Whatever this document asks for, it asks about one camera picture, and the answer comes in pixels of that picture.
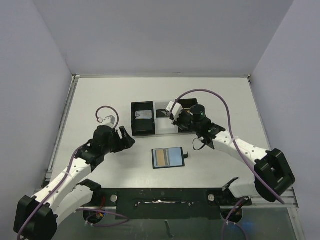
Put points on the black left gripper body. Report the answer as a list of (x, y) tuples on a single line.
[(115, 142)]

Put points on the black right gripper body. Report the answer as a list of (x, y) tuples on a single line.
[(181, 121)]

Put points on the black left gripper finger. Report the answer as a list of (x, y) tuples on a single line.
[(121, 146), (125, 136)]

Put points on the black leather card holder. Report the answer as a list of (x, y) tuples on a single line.
[(176, 157)]

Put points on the gold card from holder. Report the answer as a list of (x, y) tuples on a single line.
[(161, 156)]

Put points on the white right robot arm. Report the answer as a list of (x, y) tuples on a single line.
[(272, 175)]

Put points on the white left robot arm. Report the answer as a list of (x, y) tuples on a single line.
[(38, 217)]

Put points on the black credit card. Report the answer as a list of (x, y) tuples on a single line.
[(162, 113)]

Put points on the silver credit card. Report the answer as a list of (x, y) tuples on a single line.
[(143, 115)]

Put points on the black left bin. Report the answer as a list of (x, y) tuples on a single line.
[(144, 127)]

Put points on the black bin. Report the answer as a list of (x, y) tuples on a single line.
[(188, 103), (144, 127)]

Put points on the black right bin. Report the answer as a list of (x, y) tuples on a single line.
[(188, 103)]

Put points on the white middle bin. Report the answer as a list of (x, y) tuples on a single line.
[(163, 126)]

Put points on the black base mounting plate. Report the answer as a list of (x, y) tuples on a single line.
[(165, 203)]

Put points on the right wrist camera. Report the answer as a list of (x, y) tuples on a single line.
[(174, 110)]

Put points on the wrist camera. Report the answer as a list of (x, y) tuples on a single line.
[(109, 121), (174, 110)]

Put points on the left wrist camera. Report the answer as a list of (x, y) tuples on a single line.
[(109, 121)]

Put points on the aluminium frame rail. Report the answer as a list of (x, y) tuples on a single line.
[(63, 121)]

